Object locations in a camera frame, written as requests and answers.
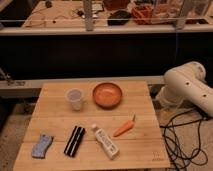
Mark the black object on bench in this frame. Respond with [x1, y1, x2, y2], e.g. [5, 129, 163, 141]
[107, 10, 131, 26]

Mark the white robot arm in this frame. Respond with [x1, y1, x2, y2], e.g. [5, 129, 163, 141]
[156, 61, 213, 118]

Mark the metal clamp at left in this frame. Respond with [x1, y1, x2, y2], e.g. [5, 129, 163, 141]
[0, 67, 25, 86]

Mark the white tube bottle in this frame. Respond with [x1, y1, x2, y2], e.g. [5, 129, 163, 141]
[91, 124, 119, 159]

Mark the orange crate on bench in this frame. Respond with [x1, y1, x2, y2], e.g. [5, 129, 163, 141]
[131, 6, 152, 25]

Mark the orange bowl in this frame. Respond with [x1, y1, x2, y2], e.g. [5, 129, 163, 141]
[92, 82, 123, 109]

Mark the black cable on floor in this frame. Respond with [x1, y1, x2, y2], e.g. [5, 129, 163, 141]
[159, 108, 209, 171]

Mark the orange toy carrot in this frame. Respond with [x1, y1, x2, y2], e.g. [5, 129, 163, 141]
[113, 118, 135, 137]

